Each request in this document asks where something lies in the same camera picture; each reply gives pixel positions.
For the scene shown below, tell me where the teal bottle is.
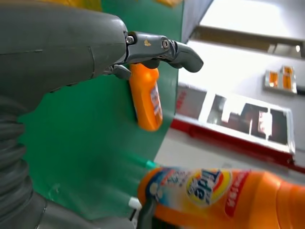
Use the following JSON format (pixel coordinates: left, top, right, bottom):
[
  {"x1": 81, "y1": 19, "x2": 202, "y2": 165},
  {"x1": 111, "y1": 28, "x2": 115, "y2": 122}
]
[{"x1": 132, "y1": 158, "x2": 160, "y2": 171}]

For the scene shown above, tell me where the orange detergent bottle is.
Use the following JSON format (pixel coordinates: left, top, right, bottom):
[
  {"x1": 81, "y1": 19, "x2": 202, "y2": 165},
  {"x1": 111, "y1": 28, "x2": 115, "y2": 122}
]
[
  {"x1": 129, "y1": 63, "x2": 163, "y2": 132},
  {"x1": 137, "y1": 167, "x2": 305, "y2": 229}
]

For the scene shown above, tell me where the red and white sign board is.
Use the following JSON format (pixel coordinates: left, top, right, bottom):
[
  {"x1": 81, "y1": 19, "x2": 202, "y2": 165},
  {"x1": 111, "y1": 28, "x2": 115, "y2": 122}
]
[{"x1": 170, "y1": 82, "x2": 305, "y2": 175}]

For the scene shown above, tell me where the orange lit wall sign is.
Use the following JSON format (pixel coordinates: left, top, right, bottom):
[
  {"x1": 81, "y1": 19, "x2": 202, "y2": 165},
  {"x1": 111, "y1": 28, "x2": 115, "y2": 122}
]
[{"x1": 263, "y1": 64, "x2": 297, "y2": 95}]

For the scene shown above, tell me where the green table mat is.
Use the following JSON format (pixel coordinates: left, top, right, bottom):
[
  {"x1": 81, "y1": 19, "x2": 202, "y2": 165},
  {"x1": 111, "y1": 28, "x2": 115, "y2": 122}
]
[{"x1": 17, "y1": 0, "x2": 185, "y2": 222}]

